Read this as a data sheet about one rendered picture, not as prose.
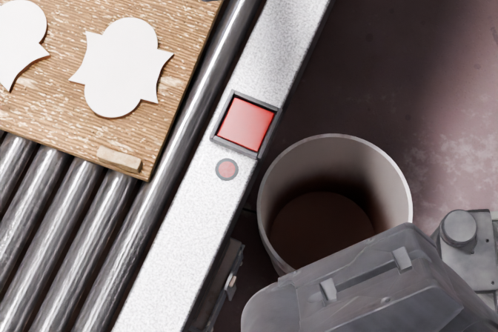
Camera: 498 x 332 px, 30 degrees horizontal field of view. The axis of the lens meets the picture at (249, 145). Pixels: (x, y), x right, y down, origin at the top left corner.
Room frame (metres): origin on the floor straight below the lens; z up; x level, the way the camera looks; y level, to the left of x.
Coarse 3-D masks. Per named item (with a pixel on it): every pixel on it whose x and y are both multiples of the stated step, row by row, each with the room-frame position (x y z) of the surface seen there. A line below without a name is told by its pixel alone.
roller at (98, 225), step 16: (224, 0) 0.59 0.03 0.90; (112, 176) 0.33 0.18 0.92; (128, 176) 0.33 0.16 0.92; (112, 192) 0.30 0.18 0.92; (128, 192) 0.31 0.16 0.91; (96, 208) 0.28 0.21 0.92; (112, 208) 0.28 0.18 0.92; (96, 224) 0.26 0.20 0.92; (112, 224) 0.26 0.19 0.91; (80, 240) 0.24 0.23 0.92; (96, 240) 0.24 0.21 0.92; (80, 256) 0.22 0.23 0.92; (96, 256) 0.22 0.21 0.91; (64, 272) 0.20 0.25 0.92; (80, 272) 0.20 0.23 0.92; (64, 288) 0.18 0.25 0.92; (80, 288) 0.18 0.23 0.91; (48, 304) 0.16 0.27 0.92; (64, 304) 0.16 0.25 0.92; (48, 320) 0.14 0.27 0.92; (64, 320) 0.14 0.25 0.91
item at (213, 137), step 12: (228, 96) 0.43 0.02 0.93; (240, 96) 0.43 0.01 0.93; (228, 108) 0.41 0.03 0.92; (264, 108) 0.41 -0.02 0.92; (276, 108) 0.41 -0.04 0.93; (276, 120) 0.39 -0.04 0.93; (216, 132) 0.38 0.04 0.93; (228, 144) 0.36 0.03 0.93; (264, 144) 0.36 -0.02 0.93; (252, 156) 0.34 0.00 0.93
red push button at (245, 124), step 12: (240, 108) 0.41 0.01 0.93; (252, 108) 0.41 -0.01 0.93; (228, 120) 0.39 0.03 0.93; (240, 120) 0.39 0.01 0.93; (252, 120) 0.39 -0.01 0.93; (264, 120) 0.39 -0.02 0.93; (228, 132) 0.38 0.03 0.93; (240, 132) 0.38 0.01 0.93; (252, 132) 0.38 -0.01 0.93; (264, 132) 0.38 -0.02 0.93; (240, 144) 0.36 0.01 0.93; (252, 144) 0.36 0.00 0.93
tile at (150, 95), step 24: (120, 24) 0.53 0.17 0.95; (144, 24) 0.53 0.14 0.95; (96, 48) 0.50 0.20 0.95; (120, 48) 0.50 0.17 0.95; (144, 48) 0.50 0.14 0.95; (96, 72) 0.46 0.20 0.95; (120, 72) 0.46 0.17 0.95; (144, 72) 0.46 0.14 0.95; (96, 96) 0.43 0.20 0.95; (120, 96) 0.43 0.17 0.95; (144, 96) 0.43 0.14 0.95
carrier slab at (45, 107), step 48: (0, 0) 0.58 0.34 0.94; (48, 0) 0.58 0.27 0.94; (96, 0) 0.58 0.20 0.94; (144, 0) 0.57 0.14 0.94; (192, 0) 0.57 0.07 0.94; (48, 48) 0.51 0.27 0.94; (192, 48) 0.50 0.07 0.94; (0, 96) 0.44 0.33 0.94; (48, 96) 0.44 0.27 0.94; (48, 144) 0.37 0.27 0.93; (96, 144) 0.37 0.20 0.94; (144, 144) 0.36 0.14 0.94
